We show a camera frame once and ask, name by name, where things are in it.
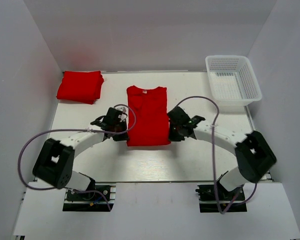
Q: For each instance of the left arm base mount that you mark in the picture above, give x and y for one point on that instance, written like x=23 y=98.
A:
x=92 y=201

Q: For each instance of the folded red t shirt stack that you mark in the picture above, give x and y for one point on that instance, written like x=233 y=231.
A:
x=82 y=87

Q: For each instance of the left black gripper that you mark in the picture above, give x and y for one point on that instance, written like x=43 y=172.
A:
x=120 y=132

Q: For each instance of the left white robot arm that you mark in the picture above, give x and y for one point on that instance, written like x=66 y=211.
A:
x=55 y=162

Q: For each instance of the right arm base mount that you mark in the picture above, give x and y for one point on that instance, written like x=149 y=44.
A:
x=208 y=204

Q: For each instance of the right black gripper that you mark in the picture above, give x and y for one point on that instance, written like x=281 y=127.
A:
x=174 y=131

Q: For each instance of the white plastic basket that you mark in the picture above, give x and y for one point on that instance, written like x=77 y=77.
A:
x=232 y=80

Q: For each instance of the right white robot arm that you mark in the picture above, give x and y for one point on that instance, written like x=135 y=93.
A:
x=253 y=154

